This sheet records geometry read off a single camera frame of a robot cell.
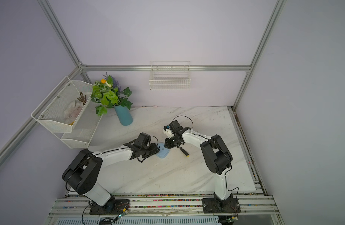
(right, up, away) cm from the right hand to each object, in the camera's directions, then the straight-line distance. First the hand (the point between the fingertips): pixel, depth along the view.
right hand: (167, 147), depth 94 cm
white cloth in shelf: (-53, +24, -16) cm, 60 cm away
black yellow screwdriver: (+12, -4, -1) cm, 13 cm away
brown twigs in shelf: (-50, +31, -12) cm, 60 cm away
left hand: (-6, -2, -2) cm, 7 cm away
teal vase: (-33, +22, +10) cm, 41 cm away
